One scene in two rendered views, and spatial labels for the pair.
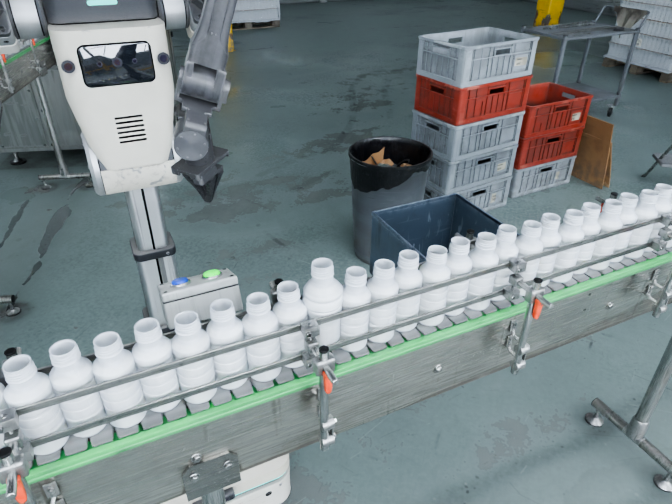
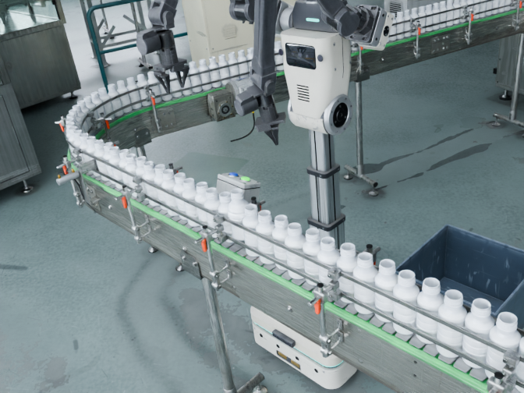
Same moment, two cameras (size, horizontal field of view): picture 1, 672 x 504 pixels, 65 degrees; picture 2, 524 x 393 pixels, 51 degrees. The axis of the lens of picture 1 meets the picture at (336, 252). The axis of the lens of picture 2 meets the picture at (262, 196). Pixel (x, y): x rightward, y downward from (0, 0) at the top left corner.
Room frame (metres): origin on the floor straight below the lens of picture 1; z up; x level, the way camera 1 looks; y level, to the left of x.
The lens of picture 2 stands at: (0.43, -1.39, 1.98)
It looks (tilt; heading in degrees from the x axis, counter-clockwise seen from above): 30 degrees down; 75
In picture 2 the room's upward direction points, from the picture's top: 7 degrees counter-clockwise
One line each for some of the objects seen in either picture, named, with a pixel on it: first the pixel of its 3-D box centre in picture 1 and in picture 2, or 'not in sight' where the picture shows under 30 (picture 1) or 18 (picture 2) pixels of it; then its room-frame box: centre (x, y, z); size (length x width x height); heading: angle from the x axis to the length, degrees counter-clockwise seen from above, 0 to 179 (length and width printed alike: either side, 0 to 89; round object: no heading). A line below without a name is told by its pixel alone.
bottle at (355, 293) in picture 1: (353, 308); (253, 230); (0.76, -0.03, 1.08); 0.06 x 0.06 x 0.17
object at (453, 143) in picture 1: (466, 127); not in sight; (3.32, -0.84, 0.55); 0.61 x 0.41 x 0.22; 123
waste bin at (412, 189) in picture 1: (387, 204); not in sight; (2.68, -0.29, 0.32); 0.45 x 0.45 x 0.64
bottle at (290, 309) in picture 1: (291, 324); (228, 217); (0.72, 0.08, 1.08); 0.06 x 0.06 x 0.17
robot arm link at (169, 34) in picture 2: not in sight; (164, 39); (0.68, 0.48, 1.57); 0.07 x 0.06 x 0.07; 26
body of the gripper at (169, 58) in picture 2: not in sight; (168, 57); (0.68, 0.48, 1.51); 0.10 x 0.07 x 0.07; 26
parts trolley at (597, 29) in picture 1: (574, 65); not in sight; (5.32, -2.31, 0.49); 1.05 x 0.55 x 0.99; 116
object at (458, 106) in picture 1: (471, 92); not in sight; (3.33, -0.84, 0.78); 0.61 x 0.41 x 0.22; 123
